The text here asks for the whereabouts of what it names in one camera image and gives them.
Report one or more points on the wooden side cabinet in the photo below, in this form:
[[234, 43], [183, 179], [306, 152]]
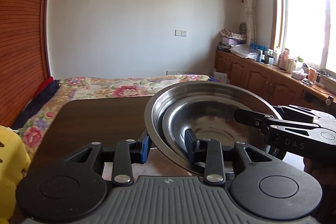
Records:
[[312, 97]]

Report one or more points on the white paper bag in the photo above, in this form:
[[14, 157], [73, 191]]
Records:
[[221, 77]]

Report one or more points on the toiletry bottles group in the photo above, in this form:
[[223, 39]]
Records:
[[286, 61]]

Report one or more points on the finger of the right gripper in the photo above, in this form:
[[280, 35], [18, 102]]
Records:
[[257, 118]]

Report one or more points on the window with wooden frame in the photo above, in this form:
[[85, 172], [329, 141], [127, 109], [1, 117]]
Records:
[[306, 29]]

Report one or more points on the large steel bowl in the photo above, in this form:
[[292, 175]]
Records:
[[159, 103]]

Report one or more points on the small steel bowl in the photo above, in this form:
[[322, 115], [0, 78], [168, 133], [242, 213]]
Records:
[[210, 117]]

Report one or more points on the white wall switch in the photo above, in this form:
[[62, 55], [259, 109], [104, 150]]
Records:
[[181, 33]]

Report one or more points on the red and navy bedding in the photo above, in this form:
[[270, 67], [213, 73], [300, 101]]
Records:
[[44, 93]]

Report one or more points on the stack of papers and boxes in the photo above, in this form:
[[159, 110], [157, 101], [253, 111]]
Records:
[[230, 39]]

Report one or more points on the wooden slatted wardrobe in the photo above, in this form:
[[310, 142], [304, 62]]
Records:
[[24, 61]]

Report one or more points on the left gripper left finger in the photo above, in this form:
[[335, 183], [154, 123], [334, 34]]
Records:
[[126, 152]]

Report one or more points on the clear plastic bags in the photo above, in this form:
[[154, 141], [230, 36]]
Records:
[[244, 51]]

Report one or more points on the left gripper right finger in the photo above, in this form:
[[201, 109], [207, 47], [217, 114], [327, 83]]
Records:
[[209, 152]]

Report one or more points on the wall power strip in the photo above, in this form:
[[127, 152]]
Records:
[[178, 73]]

